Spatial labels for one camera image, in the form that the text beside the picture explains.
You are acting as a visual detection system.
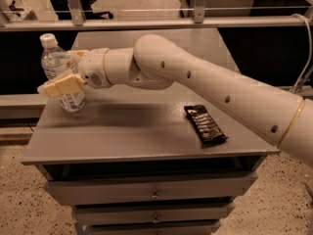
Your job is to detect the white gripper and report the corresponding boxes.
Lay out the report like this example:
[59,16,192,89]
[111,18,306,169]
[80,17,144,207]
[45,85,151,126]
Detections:
[37,48,112,97]

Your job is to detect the clear plastic water bottle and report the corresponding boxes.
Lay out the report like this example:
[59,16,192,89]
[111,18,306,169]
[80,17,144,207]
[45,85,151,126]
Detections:
[40,33,86,113]

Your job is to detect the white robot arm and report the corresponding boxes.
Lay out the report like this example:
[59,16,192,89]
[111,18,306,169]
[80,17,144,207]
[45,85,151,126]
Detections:
[38,34,313,167]

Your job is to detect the grey drawer cabinet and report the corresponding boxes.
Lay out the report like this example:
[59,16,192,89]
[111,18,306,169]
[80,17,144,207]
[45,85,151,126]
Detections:
[22,27,282,235]

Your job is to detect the top grey drawer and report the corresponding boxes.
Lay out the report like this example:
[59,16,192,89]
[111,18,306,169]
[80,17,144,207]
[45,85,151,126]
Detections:
[45,171,257,206]

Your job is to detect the grey drawer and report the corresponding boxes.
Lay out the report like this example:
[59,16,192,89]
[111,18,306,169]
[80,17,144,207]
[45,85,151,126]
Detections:
[45,171,257,206]
[73,202,235,225]
[90,220,220,235]

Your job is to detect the middle grey drawer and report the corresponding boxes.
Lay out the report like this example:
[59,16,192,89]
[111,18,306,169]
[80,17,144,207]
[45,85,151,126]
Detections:
[73,202,235,225]

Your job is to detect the black snack bar wrapper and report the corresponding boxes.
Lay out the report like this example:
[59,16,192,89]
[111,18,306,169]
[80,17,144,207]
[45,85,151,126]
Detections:
[184,105,227,145]

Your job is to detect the bottom grey drawer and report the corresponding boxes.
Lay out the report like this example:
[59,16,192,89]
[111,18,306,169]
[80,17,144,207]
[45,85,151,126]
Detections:
[90,220,220,235]

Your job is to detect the metal railing frame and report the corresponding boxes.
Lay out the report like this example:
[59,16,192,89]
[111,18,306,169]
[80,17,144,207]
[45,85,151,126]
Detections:
[0,0,313,31]

